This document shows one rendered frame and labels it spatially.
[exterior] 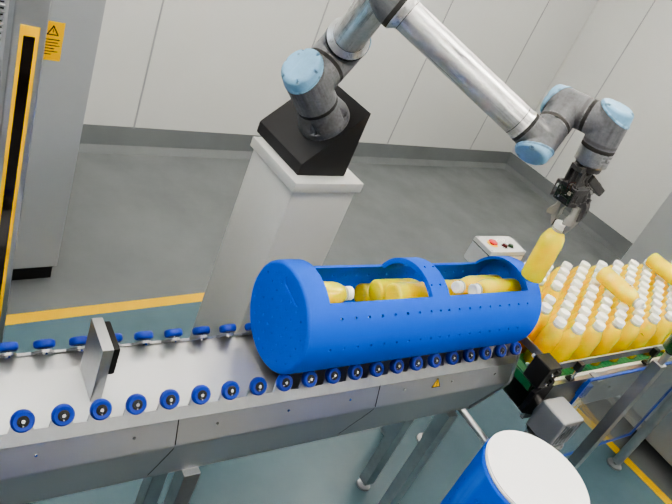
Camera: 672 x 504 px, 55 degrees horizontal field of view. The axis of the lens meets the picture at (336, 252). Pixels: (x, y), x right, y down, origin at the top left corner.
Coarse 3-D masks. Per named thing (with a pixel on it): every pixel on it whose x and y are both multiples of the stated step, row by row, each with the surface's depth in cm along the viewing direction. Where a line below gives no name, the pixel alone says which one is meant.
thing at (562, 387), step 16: (608, 368) 240; (624, 368) 245; (512, 384) 244; (560, 384) 220; (576, 384) 228; (512, 400) 236; (528, 400) 216; (464, 416) 282; (528, 416) 225; (656, 416) 322; (480, 432) 276; (640, 432) 329; (624, 448) 336; (608, 464) 342
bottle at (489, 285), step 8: (480, 280) 199; (488, 280) 199; (496, 280) 200; (504, 280) 203; (512, 280) 205; (488, 288) 197; (496, 288) 198; (504, 288) 200; (512, 288) 203; (520, 288) 205
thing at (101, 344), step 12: (96, 324) 138; (108, 324) 140; (96, 336) 136; (108, 336) 136; (96, 348) 136; (108, 348) 134; (84, 360) 143; (96, 360) 136; (108, 360) 135; (84, 372) 143; (96, 372) 136; (108, 372) 138; (96, 384) 138; (96, 396) 140
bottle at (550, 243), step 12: (552, 228) 186; (540, 240) 188; (552, 240) 185; (564, 240) 187; (540, 252) 188; (552, 252) 186; (528, 264) 192; (540, 264) 189; (528, 276) 192; (540, 276) 191
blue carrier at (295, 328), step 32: (256, 288) 169; (288, 288) 157; (320, 288) 154; (256, 320) 169; (288, 320) 156; (320, 320) 151; (352, 320) 157; (384, 320) 163; (416, 320) 170; (448, 320) 177; (480, 320) 185; (512, 320) 194; (288, 352) 156; (320, 352) 154; (352, 352) 161; (384, 352) 168; (416, 352) 178
